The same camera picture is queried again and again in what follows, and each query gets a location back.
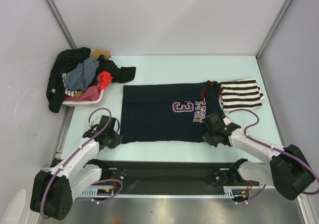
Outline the black white striped tank top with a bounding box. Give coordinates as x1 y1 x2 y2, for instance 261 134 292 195
219 78 265 112

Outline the navy maroon garment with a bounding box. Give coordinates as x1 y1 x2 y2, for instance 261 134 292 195
120 81 224 144

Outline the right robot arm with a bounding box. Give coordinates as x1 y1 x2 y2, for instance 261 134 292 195
203 113 319 201

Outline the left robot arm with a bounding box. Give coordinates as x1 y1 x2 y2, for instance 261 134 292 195
30 115 124 220

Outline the pink garment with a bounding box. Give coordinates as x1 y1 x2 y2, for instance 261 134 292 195
64 78 109 102

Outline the pink plastic basket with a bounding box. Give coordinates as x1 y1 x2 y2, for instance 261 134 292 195
62 90 104 107

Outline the brown white striped garment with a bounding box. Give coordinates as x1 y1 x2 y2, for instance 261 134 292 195
61 72 78 97

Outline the red garment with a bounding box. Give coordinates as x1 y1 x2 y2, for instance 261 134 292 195
99 71 113 91

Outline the grey blue garment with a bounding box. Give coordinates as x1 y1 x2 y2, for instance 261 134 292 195
65 57 99 91

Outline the tan garment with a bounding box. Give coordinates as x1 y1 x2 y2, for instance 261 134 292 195
90 48 112 60

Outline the black garment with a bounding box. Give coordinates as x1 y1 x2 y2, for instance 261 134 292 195
46 47 137 113

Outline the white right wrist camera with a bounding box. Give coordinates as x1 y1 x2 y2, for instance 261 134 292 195
223 116 233 126

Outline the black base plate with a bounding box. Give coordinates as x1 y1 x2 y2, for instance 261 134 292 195
88 159 259 189

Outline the white slotted cable duct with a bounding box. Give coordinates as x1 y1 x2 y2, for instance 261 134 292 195
79 183 248 199

